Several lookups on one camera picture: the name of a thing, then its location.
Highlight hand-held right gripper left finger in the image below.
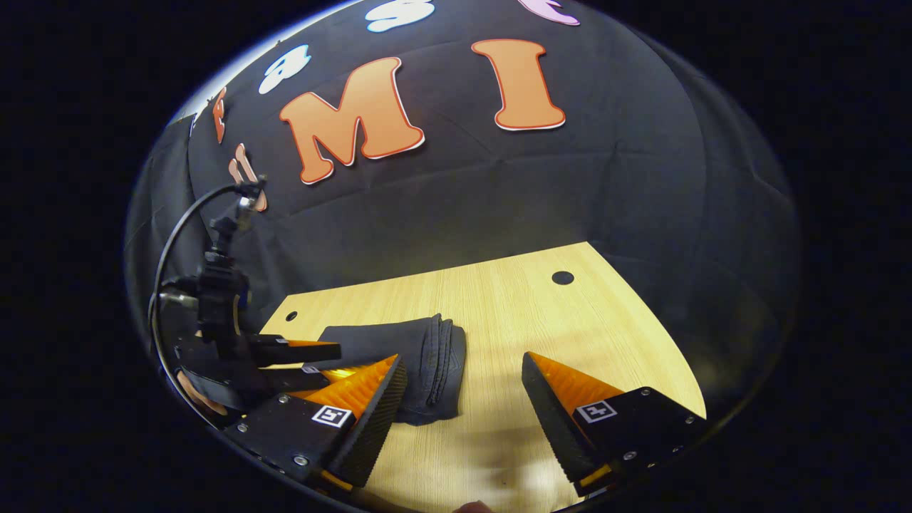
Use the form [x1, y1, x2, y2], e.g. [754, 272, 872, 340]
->
[222, 354, 409, 492]

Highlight black cable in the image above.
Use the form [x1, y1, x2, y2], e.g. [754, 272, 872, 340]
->
[147, 182, 266, 400]

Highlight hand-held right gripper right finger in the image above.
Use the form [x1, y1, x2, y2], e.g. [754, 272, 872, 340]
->
[521, 351, 708, 499]

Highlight black jeans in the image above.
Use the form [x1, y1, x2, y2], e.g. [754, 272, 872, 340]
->
[316, 313, 468, 427]

